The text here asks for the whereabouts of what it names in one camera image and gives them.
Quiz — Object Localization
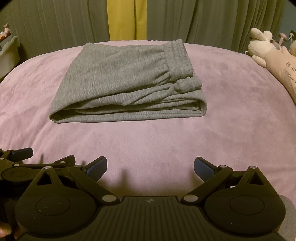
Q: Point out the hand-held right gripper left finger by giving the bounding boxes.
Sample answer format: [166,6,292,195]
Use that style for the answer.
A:
[34,156,117,205]

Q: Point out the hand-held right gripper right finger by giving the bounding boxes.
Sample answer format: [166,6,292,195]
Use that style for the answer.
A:
[194,156,267,205]

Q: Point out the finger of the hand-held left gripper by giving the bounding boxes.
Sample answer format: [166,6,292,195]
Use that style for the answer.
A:
[13,156,76,169]
[0,148,34,163]

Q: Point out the grey pants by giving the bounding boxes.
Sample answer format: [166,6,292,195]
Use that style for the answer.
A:
[49,39,208,124]

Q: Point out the person's left hand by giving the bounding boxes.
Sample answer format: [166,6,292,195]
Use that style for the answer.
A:
[0,220,15,241]

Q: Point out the purple blanket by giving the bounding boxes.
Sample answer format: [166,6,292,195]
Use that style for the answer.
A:
[0,40,296,202]

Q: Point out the pink and white plush toy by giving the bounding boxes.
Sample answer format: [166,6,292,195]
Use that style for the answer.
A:
[248,27,296,104]

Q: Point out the grey curtain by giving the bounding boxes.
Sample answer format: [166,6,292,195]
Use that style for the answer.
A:
[0,0,287,61]

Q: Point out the yellow curtain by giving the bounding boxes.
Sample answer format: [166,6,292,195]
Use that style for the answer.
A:
[106,0,147,42]

